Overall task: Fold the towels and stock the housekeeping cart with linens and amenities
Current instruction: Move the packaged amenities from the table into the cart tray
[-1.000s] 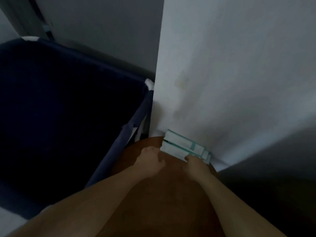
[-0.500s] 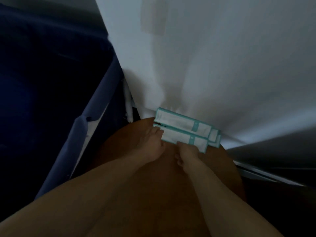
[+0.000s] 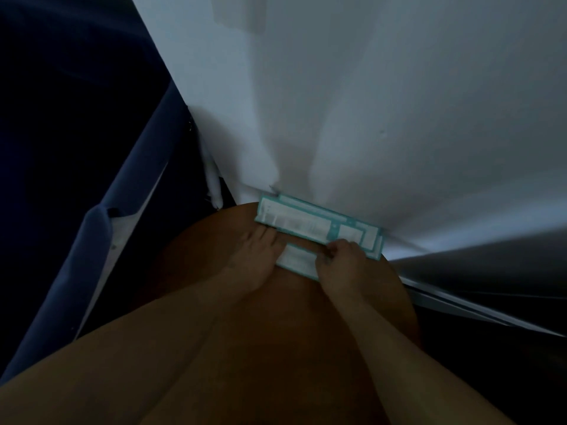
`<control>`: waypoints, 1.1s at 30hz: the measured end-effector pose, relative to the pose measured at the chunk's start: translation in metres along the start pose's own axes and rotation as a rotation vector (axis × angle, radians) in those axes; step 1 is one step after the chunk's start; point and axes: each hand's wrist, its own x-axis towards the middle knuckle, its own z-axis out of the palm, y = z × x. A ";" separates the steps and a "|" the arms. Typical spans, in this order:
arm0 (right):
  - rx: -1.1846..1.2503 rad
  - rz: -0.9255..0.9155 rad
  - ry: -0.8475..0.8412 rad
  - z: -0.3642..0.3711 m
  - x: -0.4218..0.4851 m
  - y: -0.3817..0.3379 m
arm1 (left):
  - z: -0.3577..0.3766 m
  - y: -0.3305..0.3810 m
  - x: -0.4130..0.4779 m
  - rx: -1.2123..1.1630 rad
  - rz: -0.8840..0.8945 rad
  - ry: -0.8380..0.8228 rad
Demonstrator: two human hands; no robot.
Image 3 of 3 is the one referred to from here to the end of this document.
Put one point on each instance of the person's right forearm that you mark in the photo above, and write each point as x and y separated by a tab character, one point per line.
421	380

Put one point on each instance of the person's left hand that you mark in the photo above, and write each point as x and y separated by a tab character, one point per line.
254	261

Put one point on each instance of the navy laundry hamper white frame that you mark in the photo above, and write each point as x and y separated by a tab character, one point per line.
110	216

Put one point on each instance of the teal white boxes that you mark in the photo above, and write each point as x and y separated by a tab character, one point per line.
301	221

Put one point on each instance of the round wooden side table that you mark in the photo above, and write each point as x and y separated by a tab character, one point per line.
283	349

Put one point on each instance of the long teal packet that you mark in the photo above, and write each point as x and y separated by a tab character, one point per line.
297	261

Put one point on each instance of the person's left forearm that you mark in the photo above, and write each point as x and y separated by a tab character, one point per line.
110	367

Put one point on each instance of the person's right hand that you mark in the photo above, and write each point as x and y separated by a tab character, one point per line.
343	269

